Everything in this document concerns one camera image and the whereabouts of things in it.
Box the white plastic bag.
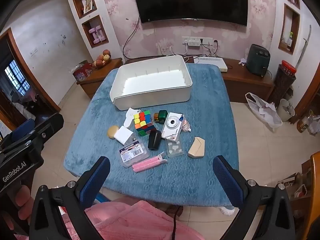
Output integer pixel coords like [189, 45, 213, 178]
[245, 92, 283, 132]

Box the white body tape measure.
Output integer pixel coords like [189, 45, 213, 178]
[123, 107, 142, 128]

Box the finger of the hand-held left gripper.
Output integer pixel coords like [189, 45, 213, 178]
[24, 113, 64, 155]
[10, 119, 36, 142]

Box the beige angular box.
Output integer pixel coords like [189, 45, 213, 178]
[187, 137, 206, 159]

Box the fruit basket with apples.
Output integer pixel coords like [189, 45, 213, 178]
[92, 49, 112, 69]

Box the wooden side cabinet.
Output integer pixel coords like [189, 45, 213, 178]
[76, 58, 123, 100]

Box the person's left hand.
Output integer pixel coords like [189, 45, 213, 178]
[0, 184, 35, 232]

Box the colourful puzzle cube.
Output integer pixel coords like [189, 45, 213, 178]
[133, 110, 157, 137]

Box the white plastic storage bin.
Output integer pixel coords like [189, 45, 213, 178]
[109, 55, 193, 111]

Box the long sheathed sword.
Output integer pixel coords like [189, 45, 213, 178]
[296, 25, 312, 68]

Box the white wall socket row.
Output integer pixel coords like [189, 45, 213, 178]
[182, 36, 215, 45]

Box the white router box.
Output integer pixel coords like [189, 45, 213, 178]
[194, 56, 228, 73]

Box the thin black cable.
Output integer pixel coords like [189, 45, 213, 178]
[172, 205, 183, 240]

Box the pink fleece clothing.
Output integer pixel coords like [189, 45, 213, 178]
[60, 197, 206, 240]

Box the black television cable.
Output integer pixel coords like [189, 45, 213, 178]
[122, 15, 141, 59]

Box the white waste bin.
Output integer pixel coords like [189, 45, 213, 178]
[277, 99, 295, 122]

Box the white compact camera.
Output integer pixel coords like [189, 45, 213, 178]
[161, 112, 186, 143]

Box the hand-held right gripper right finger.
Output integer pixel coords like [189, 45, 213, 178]
[212, 155, 297, 240]

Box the round tan compact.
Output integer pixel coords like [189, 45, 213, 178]
[107, 126, 119, 139]

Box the orange wooden chair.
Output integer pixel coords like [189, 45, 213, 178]
[309, 151, 320, 240]

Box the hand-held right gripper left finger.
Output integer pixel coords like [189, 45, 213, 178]
[29, 156, 111, 240]

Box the white charger block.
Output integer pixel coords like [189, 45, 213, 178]
[114, 126, 134, 145]

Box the clear plastic card case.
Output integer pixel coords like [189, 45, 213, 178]
[165, 135, 185, 158]

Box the dark woven vase red lid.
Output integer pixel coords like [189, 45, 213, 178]
[269, 60, 297, 105]

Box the black wall television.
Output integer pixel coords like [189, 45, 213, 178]
[130, 0, 248, 26]

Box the clear labelled plastic box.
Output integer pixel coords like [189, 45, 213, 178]
[119, 141, 150, 168]

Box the wooden framed wall niche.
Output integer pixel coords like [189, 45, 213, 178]
[278, 4, 300, 55]

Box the dark green air fryer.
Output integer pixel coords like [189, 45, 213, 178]
[246, 44, 272, 77]

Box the red gift box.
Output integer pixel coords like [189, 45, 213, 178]
[72, 60, 93, 82]

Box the white wall shelf column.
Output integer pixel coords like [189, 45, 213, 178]
[62, 0, 118, 60]

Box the small green box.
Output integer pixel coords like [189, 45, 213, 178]
[153, 109, 168, 125]

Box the white fuzzy slipper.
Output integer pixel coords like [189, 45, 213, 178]
[219, 205, 237, 217]

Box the blue plush blanket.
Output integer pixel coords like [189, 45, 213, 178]
[64, 64, 239, 207]

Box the black oval case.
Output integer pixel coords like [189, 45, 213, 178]
[148, 130, 162, 151]

